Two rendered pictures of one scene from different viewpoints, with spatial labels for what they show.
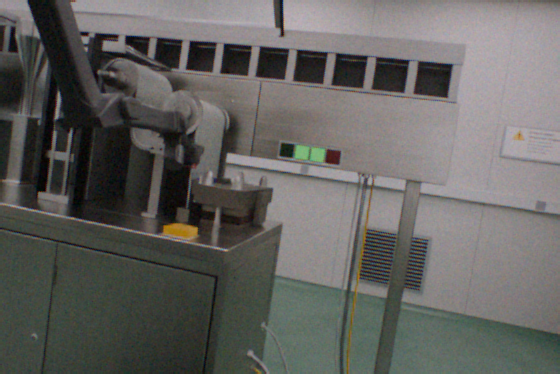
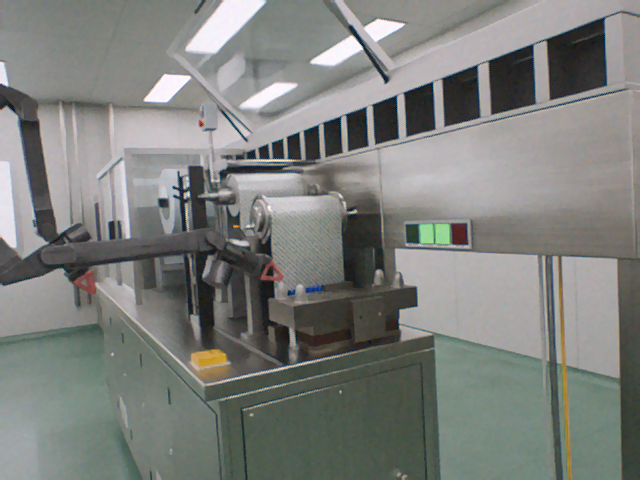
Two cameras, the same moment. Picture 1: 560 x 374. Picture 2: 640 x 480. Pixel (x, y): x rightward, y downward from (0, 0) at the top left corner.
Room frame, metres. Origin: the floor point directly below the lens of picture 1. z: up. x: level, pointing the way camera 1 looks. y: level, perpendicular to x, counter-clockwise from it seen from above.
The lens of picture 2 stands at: (0.55, -0.88, 1.25)
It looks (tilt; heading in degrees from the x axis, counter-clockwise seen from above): 3 degrees down; 48
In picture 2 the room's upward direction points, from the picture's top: 3 degrees counter-clockwise
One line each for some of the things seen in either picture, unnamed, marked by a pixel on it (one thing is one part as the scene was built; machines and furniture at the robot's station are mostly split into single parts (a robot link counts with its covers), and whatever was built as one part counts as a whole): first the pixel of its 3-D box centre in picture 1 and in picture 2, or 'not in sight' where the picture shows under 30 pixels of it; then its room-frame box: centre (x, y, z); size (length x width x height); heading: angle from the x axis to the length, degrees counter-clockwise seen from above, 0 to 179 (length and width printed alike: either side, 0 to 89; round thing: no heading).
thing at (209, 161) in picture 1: (206, 157); (309, 262); (1.52, 0.26, 1.11); 0.23 x 0.01 x 0.18; 167
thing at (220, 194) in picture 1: (237, 194); (344, 302); (1.54, 0.13, 1.00); 0.40 x 0.16 x 0.06; 167
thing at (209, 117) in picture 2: not in sight; (206, 117); (1.57, 0.88, 1.66); 0.07 x 0.07 x 0.10; 76
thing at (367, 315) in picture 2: (262, 207); (368, 318); (1.53, 0.04, 0.97); 0.10 x 0.03 x 0.11; 167
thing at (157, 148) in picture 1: (158, 170); (248, 286); (1.39, 0.39, 1.05); 0.06 x 0.05 x 0.31; 167
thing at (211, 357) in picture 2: (180, 230); (208, 358); (1.16, 0.24, 0.91); 0.07 x 0.07 x 0.02; 77
